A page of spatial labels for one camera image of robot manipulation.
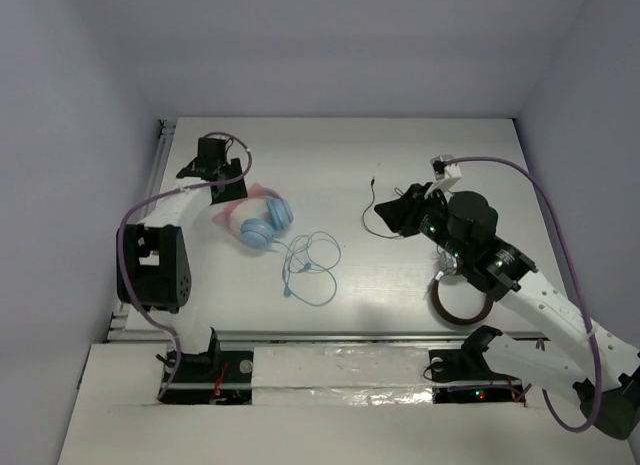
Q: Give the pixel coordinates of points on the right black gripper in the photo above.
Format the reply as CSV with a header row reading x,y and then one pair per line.
x,y
401,214

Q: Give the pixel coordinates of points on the white foam front board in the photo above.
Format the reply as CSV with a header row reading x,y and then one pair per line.
x,y
116,421

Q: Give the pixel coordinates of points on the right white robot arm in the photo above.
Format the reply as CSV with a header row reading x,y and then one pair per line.
x,y
599,373

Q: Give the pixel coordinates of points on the brown silver headphones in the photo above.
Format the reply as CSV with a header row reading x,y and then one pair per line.
x,y
451,298

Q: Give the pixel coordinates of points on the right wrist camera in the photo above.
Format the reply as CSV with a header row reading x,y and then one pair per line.
x,y
446,172

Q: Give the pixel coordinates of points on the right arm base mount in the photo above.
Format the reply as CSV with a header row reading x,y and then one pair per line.
x,y
463,376

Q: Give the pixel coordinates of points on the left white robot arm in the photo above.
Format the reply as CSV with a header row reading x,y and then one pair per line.
x,y
153,270

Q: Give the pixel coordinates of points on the pink blue cat-ear headphones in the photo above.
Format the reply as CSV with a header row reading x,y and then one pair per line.
x,y
255,232

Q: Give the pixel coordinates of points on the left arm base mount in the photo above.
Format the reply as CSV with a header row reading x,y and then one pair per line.
x,y
200,381

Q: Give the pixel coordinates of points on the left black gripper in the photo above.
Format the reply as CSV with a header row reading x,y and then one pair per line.
x,y
226,189

